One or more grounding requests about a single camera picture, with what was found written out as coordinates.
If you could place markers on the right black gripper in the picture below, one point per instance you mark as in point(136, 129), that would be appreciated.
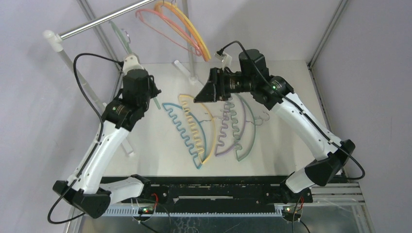
point(217, 84)

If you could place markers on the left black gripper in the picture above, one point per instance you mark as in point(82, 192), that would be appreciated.
point(154, 90)

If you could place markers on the teal wavy hanger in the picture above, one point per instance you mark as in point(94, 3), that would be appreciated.
point(246, 154)

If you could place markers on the pink hanger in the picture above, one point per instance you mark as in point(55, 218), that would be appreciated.
point(197, 50)

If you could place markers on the yellow smooth hanger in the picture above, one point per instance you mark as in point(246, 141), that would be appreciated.
point(188, 24)

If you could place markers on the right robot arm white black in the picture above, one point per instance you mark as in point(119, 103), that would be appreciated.
point(329, 151)

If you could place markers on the yellow wavy hanger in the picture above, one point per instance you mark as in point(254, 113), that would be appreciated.
point(197, 132)

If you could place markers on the purple wavy hanger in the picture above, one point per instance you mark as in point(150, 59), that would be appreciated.
point(222, 148)

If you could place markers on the blue wavy hanger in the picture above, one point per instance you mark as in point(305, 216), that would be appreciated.
point(174, 112)

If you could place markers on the left circuit board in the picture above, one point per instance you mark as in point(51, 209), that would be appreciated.
point(146, 211)

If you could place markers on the circuit board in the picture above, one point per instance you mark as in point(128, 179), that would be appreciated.
point(146, 211)
point(289, 211)

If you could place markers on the right circuit board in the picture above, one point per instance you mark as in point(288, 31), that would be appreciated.
point(289, 211)

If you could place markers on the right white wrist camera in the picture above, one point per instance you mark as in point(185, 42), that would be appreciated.
point(225, 59)

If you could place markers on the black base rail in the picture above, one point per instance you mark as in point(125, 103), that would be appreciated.
point(228, 196)

